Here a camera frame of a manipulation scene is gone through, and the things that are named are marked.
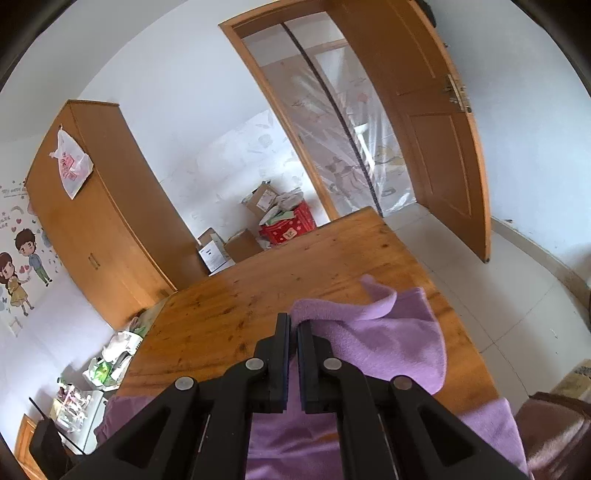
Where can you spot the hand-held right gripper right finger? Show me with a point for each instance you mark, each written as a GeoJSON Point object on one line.
{"type": "Point", "coordinates": [304, 369]}

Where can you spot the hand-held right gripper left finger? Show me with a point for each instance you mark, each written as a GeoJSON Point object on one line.
{"type": "Point", "coordinates": [282, 369]}

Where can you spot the brown cardboard box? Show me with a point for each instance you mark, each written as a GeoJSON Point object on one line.
{"type": "Point", "coordinates": [242, 247]}

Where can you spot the white cardboard box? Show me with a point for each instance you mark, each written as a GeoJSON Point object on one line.
{"type": "Point", "coordinates": [214, 254]}

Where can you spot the red basket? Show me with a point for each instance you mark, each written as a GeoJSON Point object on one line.
{"type": "Point", "coordinates": [288, 228]}

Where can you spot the open labelled cardboard box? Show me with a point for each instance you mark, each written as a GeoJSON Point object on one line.
{"type": "Point", "coordinates": [261, 201]}

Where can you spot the green and white packets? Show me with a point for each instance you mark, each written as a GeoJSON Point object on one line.
{"type": "Point", "coordinates": [106, 371]}

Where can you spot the white plastic bags pile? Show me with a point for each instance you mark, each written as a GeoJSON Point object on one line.
{"type": "Point", "coordinates": [78, 420]}

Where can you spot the wooden wardrobe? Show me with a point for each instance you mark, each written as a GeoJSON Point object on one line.
{"type": "Point", "coordinates": [115, 230]}

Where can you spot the clear plastic door curtain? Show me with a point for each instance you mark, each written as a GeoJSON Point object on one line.
{"type": "Point", "coordinates": [341, 138]}

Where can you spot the black device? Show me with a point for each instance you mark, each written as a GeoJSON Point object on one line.
{"type": "Point", "coordinates": [46, 443]}

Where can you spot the person's pink clothing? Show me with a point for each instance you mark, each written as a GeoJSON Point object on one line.
{"type": "Point", "coordinates": [558, 438]}

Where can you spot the wooden door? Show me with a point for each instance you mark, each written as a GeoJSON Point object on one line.
{"type": "Point", "coordinates": [434, 138]}

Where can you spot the red printed plastic bag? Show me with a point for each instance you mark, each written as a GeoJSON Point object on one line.
{"type": "Point", "coordinates": [71, 166]}

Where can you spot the metal door lock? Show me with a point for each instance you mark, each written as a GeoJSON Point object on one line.
{"type": "Point", "coordinates": [457, 94]}

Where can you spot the cartoon wall sticker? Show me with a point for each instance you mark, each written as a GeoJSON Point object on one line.
{"type": "Point", "coordinates": [23, 272]}

